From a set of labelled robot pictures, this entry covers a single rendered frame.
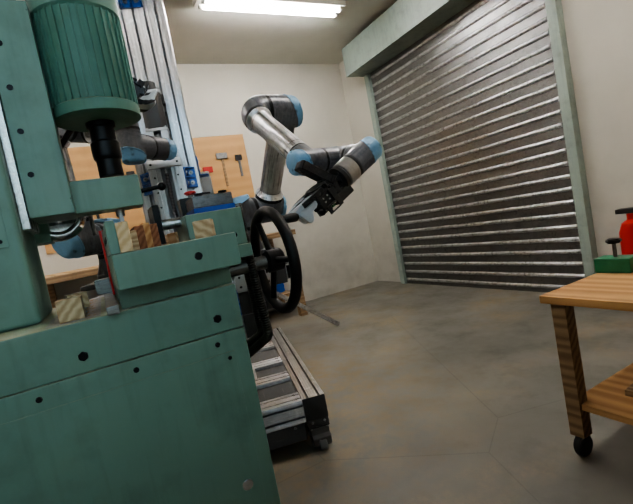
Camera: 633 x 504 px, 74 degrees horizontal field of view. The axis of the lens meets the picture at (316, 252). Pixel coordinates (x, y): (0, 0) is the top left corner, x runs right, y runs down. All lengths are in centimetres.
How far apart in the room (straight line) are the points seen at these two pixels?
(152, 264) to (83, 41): 51
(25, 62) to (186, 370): 67
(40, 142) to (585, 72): 316
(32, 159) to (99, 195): 13
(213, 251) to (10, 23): 60
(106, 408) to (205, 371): 18
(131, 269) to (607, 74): 312
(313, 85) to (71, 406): 481
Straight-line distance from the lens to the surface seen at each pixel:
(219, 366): 88
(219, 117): 476
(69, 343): 84
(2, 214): 96
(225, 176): 458
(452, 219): 421
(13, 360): 85
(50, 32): 109
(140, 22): 212
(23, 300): 95
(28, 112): 103
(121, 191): 103
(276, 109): 157
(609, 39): 344
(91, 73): 103
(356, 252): 521
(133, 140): 149
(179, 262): 76
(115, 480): 91
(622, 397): 167
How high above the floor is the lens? 89
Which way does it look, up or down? 4 degrees down
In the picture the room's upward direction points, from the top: 11 degrees counter-clockwise
